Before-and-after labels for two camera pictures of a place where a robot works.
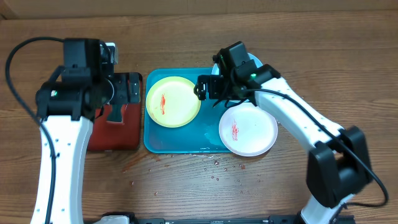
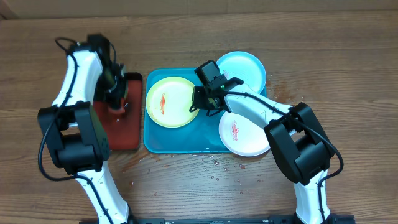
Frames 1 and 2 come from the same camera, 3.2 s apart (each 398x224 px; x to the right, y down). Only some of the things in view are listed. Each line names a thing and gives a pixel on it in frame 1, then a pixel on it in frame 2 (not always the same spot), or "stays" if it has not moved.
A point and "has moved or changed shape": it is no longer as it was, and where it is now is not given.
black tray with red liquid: [117, 126] stays
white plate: [247, 130] stays
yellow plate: [171, 102] stays
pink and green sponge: [114, 113] has moved or changed shape
